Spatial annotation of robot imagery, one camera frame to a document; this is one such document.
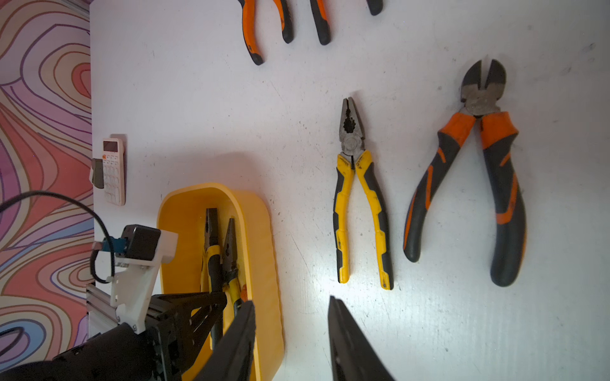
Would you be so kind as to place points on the yellow black long-nose pliers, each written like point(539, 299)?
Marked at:
point(214, 267)

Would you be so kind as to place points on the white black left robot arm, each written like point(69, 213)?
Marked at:
point(69, 365)

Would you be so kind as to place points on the orange black needle-nose pliers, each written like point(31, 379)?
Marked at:
point(322, 23)

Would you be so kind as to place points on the orange black diagonal cutters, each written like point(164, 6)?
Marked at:
point(479, 95)

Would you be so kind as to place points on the orange black combination pliers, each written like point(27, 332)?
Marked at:
point(248, 18)

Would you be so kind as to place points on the orange black small pliers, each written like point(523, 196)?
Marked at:
point(230, 267)

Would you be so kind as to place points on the white pocket calculator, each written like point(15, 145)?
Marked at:
point(114, 171)

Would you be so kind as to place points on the grey small clip object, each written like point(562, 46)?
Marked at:
point(97, 174)

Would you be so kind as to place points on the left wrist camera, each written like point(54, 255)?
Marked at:
point(139, 245)

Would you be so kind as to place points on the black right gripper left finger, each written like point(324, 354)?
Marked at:
point(233, 357)

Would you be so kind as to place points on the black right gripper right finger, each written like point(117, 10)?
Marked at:
point(351, 355)

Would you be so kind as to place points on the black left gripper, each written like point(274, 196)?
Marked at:
point(136, 335)

